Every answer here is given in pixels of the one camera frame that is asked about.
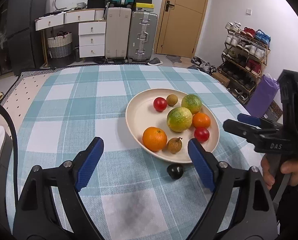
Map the beige suitcase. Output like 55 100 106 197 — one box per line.
105 7 131 60

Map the shoe rack with shoes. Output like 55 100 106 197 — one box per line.
217 22 271 105

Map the red cherry tomato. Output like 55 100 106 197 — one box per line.
194 127 210 143

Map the purple bag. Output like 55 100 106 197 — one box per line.
246 74 279 118

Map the orange mandarin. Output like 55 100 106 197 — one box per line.
142 127 167 152
192 112 211 128

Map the white drawer desk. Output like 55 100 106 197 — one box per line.
35 8 106 67

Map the wooden door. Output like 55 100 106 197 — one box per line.
154 0 208 58

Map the brown stemmed longan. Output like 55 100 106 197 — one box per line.
167 137 182 154

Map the checkered teal tablecloth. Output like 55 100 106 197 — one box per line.
4 65 245 239

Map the woven laundry basket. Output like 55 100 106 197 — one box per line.
47 31 73 59

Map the cream oval plate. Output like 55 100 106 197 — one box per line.
125 88 220 164

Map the black refrigerator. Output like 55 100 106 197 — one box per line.
0 0 47 75

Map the person's right hand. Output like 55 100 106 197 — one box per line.
260 156 298 191

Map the green citrus fruit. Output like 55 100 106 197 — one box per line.
181 94 202 115

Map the black cable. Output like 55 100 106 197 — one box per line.
0 96 19 205

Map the red tomato in plate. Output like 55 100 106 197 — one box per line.
153 97 168 112

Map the yellow-green citrus fruit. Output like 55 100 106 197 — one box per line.
167 107 193 132

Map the brown longan fruit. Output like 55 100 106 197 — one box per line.
166 94 178 107

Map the yellow black box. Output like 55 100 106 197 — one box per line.
135 3 154 12

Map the silver suitcase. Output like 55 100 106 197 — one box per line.
127 11 158 63

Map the orange mandarin in plate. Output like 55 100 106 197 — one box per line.
142 127 167 152

